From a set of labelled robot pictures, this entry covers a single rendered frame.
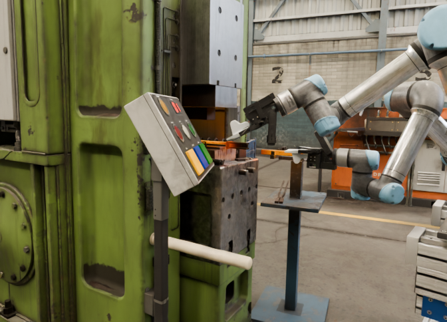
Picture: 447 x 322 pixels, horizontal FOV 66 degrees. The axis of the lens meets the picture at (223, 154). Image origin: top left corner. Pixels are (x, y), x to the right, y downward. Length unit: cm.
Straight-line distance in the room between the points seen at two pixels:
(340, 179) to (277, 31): 558
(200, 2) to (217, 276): 120
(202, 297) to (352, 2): 849
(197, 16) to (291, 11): 831
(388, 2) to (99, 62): 826
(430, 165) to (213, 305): 387
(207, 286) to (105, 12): 129
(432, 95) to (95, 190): 142
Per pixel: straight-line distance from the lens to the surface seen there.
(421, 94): 145
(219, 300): 173
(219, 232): 158
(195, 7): 160
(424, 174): 510
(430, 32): 107
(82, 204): 173
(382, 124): 487
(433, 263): 128
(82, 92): 168
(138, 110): 96
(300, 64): 935
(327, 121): 113
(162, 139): 94
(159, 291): 126
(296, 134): 929
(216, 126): 195
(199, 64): 154
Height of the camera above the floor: 115
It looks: 7 degrees down
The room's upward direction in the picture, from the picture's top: 1 degrees clockwise
